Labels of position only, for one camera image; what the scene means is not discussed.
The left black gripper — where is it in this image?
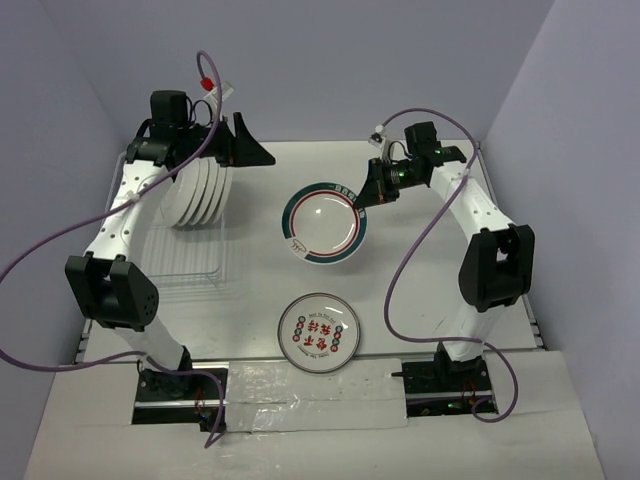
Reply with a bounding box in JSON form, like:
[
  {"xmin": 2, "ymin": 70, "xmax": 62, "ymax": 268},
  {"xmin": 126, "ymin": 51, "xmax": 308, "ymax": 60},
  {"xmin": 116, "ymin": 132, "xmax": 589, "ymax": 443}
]
[{"xmin": 177, "ymin": 112, "xmax": 274, "ymax": 168}]

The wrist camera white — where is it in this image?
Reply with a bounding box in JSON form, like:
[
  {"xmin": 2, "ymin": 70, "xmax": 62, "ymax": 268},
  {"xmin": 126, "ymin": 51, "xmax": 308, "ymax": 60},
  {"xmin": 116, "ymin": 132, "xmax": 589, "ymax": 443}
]
[
  {"xmin": 368, "ymin": 124, "xmax": 393, "ymax": 162},
  {"xmin": 200, "ymin": 77, "xmax": 234, "ymax": 119}
]

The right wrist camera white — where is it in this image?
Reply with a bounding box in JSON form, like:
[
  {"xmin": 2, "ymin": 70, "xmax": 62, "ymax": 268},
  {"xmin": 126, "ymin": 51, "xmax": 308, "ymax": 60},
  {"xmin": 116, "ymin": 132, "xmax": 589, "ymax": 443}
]
[{"xmin": 368, "ymin": 124, "xmax": 393, "ymax": 162}]

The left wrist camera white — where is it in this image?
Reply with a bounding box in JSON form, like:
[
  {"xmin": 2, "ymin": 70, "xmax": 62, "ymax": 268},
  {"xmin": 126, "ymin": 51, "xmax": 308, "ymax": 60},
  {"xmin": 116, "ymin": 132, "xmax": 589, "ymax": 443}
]
[{"xmin": 200, "ymin": 77, "xmax": 234, "ymax": 119}]

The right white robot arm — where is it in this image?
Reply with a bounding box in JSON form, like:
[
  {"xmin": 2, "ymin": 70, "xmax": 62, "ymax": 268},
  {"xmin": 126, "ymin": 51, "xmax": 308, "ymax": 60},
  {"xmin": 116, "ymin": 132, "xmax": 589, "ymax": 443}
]
[{"xmin": 355, "ymin": 122, "xmax": 535, "ymax": 391}]

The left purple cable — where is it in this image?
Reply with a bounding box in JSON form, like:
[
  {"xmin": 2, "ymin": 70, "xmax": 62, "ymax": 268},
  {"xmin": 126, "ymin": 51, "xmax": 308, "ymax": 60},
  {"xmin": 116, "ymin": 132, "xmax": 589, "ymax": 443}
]
[{"xmin": 0, "ymin": 49, "xmax": 231, "ymax": 451}]

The orange sunburst plate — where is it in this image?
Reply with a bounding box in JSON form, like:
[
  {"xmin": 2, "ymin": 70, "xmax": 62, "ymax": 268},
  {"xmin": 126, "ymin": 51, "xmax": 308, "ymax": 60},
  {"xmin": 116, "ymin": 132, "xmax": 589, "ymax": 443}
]
[{"xmin": 213, "ymin": 167, "xmax": 233, "ymax": 222}]

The teal rim plate steam logo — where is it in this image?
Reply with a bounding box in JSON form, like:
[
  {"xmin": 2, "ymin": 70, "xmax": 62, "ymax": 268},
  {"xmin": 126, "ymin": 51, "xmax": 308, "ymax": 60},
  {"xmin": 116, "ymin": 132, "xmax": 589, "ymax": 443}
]
[{"xmin": 204, "ymin": 167, "xmax": 228, "ymax": 225}]

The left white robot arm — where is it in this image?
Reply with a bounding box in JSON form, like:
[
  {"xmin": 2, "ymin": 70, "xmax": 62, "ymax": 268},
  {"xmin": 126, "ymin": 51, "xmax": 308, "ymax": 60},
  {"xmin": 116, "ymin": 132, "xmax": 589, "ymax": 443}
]
[{"xmin": 65, "ymin": 83, "xmax": 276, "ymax": 399}]

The red character plate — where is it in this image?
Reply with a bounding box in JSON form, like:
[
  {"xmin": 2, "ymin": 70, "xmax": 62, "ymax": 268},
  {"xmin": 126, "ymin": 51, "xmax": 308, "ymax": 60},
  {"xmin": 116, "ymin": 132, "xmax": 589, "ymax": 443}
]
[{"xmin": 277, "ymin": 293, "xmax": 361, "ymax": 374}]

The hao shi plate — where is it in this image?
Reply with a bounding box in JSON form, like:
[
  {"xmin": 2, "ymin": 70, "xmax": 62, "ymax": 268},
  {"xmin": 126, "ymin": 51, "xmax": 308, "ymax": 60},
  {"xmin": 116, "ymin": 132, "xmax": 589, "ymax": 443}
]
[
  {"xmin": 196, "ymin": 157, "xmax": 220, "ymax": 225},
  {"xmin": 187, "ymin": 158, "xmax": 209, "ymax": 225}
]

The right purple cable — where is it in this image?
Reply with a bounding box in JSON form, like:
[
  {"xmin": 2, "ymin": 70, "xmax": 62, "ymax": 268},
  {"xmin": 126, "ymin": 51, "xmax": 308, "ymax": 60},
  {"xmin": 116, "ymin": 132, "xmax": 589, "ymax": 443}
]
[{"xmin": 384, "ymin": 106, "xmax": 521, "ymax": 425}]

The wire dish rack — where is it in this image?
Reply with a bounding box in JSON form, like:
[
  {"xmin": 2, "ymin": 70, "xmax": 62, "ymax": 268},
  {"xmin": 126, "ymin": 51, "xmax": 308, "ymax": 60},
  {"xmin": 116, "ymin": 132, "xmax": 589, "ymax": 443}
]
[{"xmin": 87, "ymin": 160, "xmax": 225, "ymax": 287}]

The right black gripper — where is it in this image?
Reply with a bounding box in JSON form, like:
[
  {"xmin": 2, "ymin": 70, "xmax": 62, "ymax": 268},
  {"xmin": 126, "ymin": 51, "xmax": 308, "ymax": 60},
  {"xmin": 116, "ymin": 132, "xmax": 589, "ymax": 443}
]
[{"xmin": 354, "ymin": 157, "xmax": 425, "ymax": 209}]

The purple cable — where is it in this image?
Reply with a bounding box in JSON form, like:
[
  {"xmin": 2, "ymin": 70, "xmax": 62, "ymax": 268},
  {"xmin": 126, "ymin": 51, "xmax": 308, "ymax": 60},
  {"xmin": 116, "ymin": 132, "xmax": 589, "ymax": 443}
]
[
  {"xmin": 384, "ymin": 106, "xmax": 521, "ymax": 425},
  {"xmin": 0, "ymin": 49, "xmax": 231, "ymax": 451}
]

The teal red ring plate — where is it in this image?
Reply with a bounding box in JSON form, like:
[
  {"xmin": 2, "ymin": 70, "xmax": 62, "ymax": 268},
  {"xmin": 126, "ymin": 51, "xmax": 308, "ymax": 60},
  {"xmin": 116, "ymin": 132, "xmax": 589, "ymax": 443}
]
[
  {"xmin": 281, "ymin": 182, "xmax": 368, "ymax": 265},
  {"xmin": 160, "ymin": 159, "xmax": 204, "ymax": 227}
]

